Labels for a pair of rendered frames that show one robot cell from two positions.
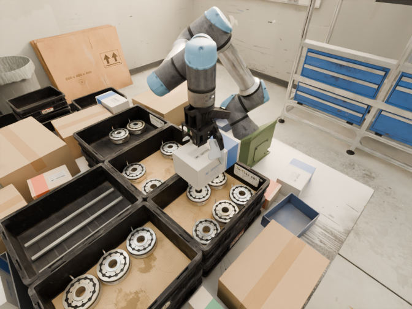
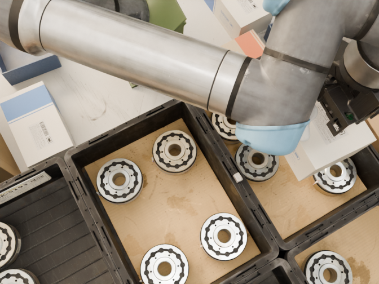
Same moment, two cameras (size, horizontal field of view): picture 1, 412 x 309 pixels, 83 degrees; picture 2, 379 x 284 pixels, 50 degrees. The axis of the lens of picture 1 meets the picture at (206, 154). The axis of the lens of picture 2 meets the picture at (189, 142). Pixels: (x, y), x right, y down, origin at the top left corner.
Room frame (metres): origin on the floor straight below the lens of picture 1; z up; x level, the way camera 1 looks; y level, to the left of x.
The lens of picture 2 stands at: (0.72, 0.33, 1.75)
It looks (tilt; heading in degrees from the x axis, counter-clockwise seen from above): 72 degrees down; 281
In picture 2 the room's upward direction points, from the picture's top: 8 degrees clockwise
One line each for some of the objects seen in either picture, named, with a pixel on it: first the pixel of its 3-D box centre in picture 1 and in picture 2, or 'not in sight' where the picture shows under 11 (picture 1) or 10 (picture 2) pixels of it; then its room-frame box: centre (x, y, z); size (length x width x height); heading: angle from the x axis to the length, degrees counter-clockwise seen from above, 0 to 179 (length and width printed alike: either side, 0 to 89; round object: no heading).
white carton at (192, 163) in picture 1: (207, 156); (306, 113); (0.58, 0.00, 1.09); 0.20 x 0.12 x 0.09; 135
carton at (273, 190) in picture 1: (259, 189); (238, 64); (0.73, -0.26, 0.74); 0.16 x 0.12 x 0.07; 50
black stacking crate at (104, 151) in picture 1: (125, 137); (40, 277); (0.97, 0.43, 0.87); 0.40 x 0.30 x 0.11; 138
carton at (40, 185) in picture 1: (53, 184); not in sight; (0.69, 0.70, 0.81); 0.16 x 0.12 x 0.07; 129
